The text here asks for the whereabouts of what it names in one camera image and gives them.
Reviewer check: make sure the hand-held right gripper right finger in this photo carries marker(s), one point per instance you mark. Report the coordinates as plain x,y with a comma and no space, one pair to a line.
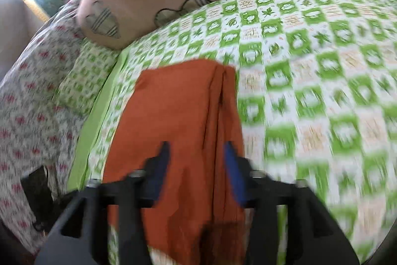
235,175

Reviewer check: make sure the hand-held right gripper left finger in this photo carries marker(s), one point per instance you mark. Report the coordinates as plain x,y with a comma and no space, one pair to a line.
159,170

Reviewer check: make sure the green checked pillow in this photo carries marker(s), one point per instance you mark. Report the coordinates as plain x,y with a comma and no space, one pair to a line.
88,75

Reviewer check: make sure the green checked bed sheet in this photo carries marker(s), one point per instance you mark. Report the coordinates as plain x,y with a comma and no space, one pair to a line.
310,72

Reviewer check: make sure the floral bed cover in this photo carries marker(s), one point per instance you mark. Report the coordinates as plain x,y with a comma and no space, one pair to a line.
28,116

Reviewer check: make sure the orange knit sweater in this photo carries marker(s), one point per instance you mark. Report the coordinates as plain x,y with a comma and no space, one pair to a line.
183,116

